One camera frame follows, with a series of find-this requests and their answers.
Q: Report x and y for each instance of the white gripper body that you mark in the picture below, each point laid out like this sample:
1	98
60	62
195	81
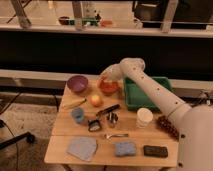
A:
112	73

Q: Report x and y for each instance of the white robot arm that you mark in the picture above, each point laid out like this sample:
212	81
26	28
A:
194	124

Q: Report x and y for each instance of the red bowl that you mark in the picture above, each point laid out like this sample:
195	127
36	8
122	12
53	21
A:
107	88

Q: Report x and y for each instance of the purple bowl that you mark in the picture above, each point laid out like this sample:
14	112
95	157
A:
77	83

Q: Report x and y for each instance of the green plastic tray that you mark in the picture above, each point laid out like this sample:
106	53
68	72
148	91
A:
135	97

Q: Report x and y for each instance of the orange apple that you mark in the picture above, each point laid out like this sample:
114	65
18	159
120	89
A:
96	100

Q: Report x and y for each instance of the small metal cup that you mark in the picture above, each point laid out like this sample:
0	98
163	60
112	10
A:
112	119

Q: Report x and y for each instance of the white paper cup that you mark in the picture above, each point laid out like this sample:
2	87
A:
144	117

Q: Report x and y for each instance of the yellow banana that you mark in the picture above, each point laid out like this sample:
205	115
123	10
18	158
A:
73	104

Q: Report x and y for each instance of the black white small object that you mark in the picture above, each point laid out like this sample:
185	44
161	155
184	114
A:
94	125

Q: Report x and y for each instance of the blue cup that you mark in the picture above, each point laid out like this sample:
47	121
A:
78	115

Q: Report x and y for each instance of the dark grapes bunch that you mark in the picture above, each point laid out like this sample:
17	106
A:
167	126

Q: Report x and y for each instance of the blue sponge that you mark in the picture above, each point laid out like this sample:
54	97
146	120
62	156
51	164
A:
125	149

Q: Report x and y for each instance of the blue grey cloth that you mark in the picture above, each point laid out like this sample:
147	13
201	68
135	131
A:
83	148

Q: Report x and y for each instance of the black sponge block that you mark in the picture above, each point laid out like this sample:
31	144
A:
155	151

